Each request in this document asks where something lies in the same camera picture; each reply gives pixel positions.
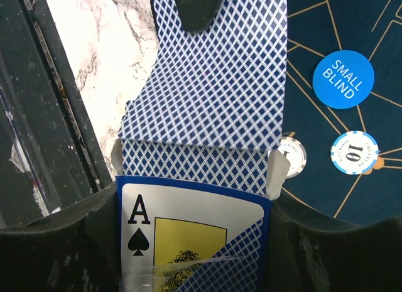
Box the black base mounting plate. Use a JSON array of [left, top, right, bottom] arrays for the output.
[[1, 0, 112, 228]]

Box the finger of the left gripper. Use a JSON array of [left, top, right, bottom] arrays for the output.
[[175, 0, 222, 32]]

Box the blue small blind button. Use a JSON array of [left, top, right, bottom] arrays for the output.
[[312, 50, 375, 109]]

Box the grey 1 poker chip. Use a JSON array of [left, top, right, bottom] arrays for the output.
[[278, 136, 307, 178]]

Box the deck of playing cards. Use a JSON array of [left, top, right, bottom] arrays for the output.
[[119, 0, 287, 195]]

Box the blue playing card box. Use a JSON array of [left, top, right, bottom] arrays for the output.
[[117, 138, 286, 291]]

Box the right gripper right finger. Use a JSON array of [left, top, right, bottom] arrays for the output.
[[268, 195, 401, 291]]

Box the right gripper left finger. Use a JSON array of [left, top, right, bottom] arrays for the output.
[[1, 183, 121, 291]]

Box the round blue poker mat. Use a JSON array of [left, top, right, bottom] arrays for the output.
[[283, 0, 401, 225]]

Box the light blue 10 poker chip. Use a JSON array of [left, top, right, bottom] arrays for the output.
[[330, 131, 379, 175]]

